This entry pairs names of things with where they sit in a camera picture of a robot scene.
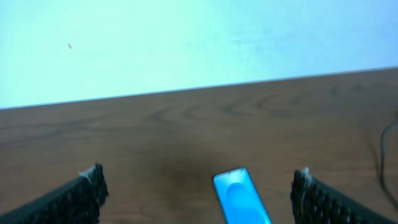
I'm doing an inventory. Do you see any blue Galaxy smartphone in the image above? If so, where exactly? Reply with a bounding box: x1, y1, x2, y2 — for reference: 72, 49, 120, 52
213, 167, 272, 224

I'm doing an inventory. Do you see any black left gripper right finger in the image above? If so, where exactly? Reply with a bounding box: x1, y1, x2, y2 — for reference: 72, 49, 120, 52
290, 167, 395, 224

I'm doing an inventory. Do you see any black USB charging cable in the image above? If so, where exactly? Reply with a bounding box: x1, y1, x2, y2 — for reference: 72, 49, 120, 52
379, 119, 398, 211

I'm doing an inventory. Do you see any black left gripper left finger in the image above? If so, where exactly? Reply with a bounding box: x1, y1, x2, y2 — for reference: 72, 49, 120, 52
1, 163, 109, 224

